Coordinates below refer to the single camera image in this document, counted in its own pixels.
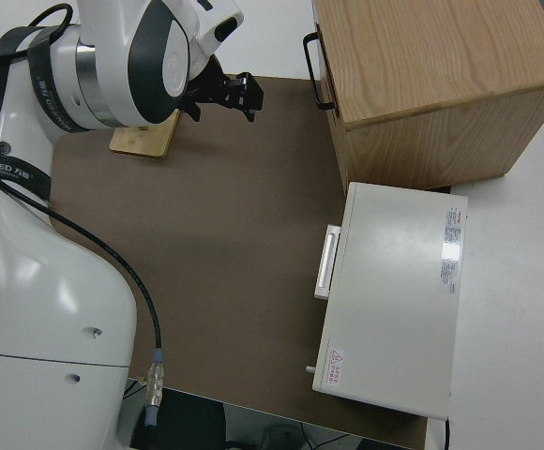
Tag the brown table mat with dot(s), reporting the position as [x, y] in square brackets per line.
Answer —
[230, 211]

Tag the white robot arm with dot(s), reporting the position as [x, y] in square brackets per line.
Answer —
[42, 281]

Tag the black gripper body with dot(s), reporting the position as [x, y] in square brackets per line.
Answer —
[216, 89]

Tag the white toaster oven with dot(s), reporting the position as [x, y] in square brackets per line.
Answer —
[394, 304]

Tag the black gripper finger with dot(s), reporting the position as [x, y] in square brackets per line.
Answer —
[193, 110]
[252, 96]

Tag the wooden cabinet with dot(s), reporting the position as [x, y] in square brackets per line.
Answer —
[441, 70]

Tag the wooden mug tree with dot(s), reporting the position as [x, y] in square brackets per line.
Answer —
[140, 143]

